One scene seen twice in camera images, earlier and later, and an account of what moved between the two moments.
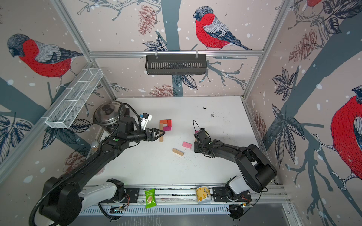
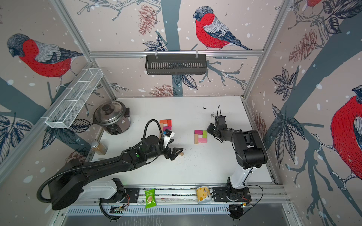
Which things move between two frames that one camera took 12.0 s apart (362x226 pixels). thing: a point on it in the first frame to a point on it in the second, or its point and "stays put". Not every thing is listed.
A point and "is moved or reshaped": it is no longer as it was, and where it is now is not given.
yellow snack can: x=203 y=194 stays put
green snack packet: x=150 y=200 stays put
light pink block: x=186 y=144 is moved or reshaped
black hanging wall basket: x=158 y=65 stays put
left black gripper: x=152 y=137 to x=173 y=155
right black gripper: x=195 y=148 to x=209 y=129
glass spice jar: x=94 y=145 stays put
